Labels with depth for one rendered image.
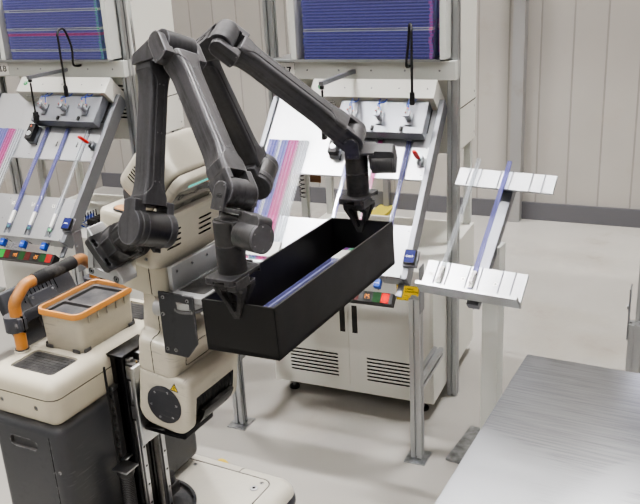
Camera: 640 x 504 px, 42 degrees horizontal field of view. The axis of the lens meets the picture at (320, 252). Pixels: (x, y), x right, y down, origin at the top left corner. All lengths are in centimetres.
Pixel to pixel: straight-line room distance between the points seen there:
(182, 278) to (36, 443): 60
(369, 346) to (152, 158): 177
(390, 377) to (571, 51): 287
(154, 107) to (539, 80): 407
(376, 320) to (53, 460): 149
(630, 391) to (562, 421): 22
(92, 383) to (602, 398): 125
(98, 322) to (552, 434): 119
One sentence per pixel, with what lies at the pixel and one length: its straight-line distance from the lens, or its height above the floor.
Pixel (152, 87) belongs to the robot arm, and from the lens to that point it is 181.
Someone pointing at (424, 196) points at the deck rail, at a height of 95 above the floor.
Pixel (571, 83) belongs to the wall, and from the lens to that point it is 559.
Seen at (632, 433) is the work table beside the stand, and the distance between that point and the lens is 187.
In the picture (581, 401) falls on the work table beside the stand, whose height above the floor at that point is 80.
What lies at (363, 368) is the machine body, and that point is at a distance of 340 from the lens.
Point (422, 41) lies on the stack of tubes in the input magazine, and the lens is 308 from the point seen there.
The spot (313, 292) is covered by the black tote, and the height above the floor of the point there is 110.
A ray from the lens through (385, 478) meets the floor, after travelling 307.
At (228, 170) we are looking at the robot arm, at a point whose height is 139.
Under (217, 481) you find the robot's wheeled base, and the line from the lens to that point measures 262.
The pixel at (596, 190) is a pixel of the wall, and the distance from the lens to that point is 571.
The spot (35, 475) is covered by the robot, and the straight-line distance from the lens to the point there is 235.
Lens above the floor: 176
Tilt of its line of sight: 20 degrees down
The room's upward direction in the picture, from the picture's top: 3 degrees counter-clockwise
